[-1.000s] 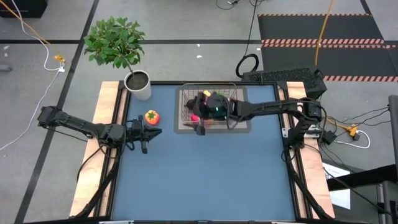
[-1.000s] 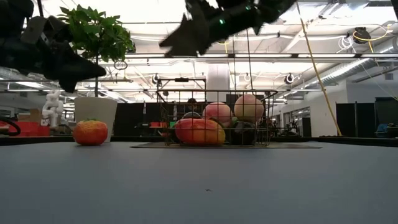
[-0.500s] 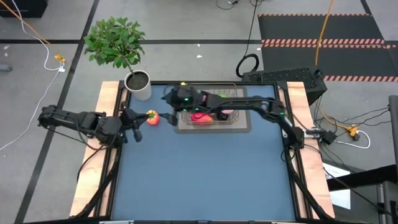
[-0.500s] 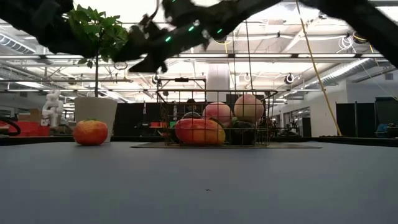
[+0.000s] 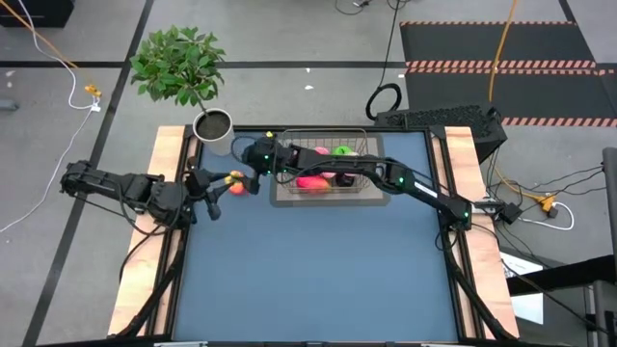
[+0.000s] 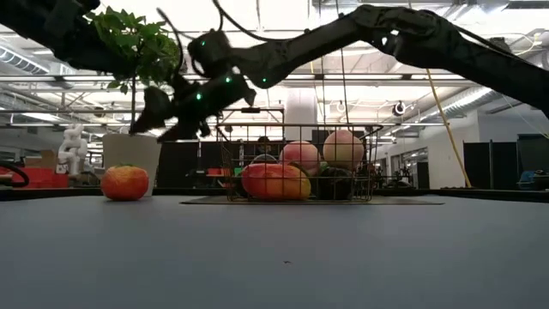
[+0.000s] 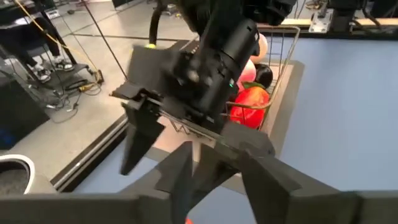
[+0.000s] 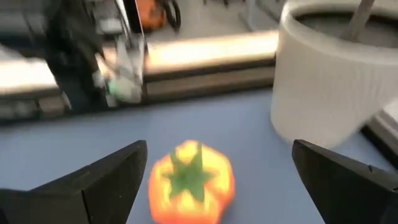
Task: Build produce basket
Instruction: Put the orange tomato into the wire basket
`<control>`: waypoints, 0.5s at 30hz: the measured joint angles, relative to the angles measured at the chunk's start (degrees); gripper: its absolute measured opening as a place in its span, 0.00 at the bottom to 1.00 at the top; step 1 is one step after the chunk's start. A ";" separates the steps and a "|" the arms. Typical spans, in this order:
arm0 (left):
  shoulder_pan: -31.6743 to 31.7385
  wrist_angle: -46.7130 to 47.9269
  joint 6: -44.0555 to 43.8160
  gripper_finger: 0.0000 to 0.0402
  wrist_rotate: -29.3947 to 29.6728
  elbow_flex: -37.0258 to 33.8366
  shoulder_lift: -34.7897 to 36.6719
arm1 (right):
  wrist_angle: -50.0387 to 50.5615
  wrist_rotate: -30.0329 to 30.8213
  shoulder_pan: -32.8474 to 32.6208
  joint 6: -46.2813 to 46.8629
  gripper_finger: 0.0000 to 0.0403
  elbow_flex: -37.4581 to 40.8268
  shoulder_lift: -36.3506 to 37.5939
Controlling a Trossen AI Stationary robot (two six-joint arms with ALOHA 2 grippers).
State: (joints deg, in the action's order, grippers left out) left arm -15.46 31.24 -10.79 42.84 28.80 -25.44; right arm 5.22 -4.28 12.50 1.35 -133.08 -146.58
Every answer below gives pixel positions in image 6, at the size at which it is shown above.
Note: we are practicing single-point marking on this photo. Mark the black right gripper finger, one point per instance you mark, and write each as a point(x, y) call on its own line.
point(184, 130)
point(158, 105)

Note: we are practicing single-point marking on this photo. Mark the red orange mango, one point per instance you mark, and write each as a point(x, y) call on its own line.
point(274, 182)

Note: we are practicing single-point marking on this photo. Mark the pink peach with leaf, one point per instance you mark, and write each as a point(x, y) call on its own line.
point(300, 155)
point(343, 148)

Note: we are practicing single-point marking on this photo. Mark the dark round fruit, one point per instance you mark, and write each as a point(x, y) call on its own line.
point(336, 184)

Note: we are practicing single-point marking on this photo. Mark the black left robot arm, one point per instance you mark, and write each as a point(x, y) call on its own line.
point(64, 30)

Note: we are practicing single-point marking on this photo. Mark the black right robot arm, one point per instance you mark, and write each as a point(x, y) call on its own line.
point(429, 43)

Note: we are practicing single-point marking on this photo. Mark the white plant pot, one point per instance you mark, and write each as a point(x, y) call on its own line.
point(137, 159)

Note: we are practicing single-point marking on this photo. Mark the green leafy plant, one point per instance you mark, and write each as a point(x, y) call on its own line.
point(150, 43)

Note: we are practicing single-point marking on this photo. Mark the person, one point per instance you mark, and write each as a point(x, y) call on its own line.
point(263, 145)

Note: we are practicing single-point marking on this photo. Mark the orange bell pepper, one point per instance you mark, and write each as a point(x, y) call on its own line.
point(124, 183)

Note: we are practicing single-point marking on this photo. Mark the white robot figure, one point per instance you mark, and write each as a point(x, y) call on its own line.
point(73, 148)

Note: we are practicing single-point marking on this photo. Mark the cardboard box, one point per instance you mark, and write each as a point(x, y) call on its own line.
point(43, 159)

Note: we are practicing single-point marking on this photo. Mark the red storage boxes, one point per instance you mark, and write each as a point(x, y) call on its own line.
point(40, 178)

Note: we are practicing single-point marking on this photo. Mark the grey placemat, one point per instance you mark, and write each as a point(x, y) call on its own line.
point(407, 201)

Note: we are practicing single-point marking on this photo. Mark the black partition panel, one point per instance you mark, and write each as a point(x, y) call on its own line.
point(534, 154)
point(484, 165)

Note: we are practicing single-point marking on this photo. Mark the blue object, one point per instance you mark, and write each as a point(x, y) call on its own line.
point(526, 179)

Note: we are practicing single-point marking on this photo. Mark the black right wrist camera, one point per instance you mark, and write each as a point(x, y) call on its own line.
point(210, 51)

